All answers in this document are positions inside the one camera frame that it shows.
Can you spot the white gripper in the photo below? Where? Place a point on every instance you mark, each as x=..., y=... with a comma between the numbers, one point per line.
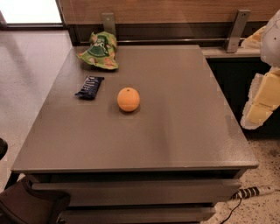
x=271, y=40

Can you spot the green rice chip bag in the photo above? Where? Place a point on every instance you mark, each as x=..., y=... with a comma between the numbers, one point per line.
x=102, y=51

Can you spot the white power strip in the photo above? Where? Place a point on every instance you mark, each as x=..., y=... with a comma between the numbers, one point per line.
x=253, y=191

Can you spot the orange fruit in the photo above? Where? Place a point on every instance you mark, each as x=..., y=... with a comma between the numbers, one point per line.
x=128, y=99

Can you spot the upper grey drawer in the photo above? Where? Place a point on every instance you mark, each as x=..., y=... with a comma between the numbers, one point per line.
x=132, y=193

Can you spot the grey drawer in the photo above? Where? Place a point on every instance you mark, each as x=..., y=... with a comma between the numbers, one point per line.
x=158, y=215
x=132, y=193

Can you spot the dark blue snack bar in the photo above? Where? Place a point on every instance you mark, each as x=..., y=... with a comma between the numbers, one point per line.
x=90, y=88

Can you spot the lower grey drawer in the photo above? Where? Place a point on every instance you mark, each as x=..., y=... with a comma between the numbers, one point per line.
x=158, y=215

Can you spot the black object at left edge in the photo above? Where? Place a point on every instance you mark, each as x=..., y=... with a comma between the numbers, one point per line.
x=3, y=148

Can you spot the dark chair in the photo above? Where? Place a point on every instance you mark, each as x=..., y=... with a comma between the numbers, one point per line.
x=20, y=204

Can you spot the right metal wall bracket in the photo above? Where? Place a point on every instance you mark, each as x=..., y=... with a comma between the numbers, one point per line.
x=233, y=39

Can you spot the metal wall bracket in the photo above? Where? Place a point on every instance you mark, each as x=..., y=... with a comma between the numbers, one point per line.
x=233, y=39
x=108, y=21

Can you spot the left metal wall bracket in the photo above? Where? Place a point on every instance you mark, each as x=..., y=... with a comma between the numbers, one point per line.
x=108, y=21

